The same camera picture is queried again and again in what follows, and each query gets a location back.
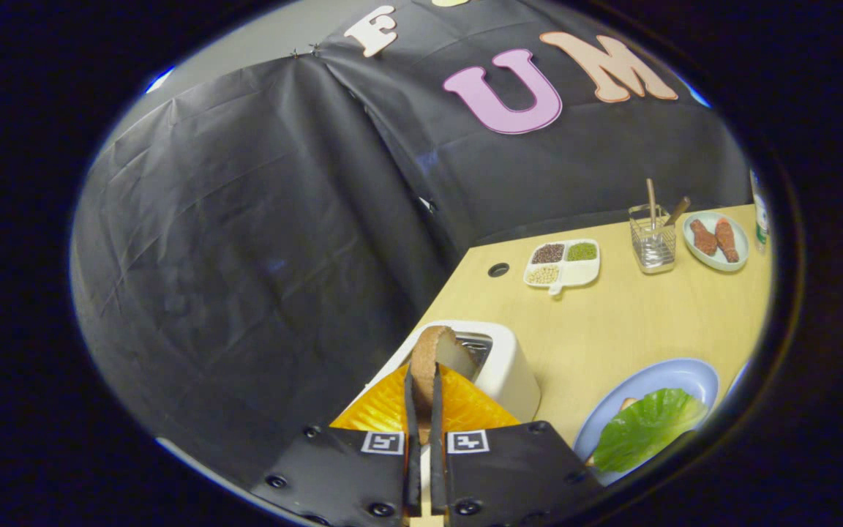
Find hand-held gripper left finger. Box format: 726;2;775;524
250;364;422;527

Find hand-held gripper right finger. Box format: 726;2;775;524
430;362;604;527

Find green lettuce leaf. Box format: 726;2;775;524
593;388;709;474

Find white toaster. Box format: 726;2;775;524
352;320;542;423

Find blue plate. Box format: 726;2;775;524
573;357;720;487

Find white divided condiment dish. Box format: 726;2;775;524
523;239;602;296

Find black backdrop cloth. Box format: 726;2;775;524
70;0;755;484

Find pale green plate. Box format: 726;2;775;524
683;211;750;273

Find brown meat patty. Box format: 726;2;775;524
690;218;718;257

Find meat patty with red edge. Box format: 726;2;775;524
714;217;741;264

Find clear plastic water bottle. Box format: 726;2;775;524
749;168;770;253

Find wire mesh utensil holder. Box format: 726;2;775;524
628;203;677;274

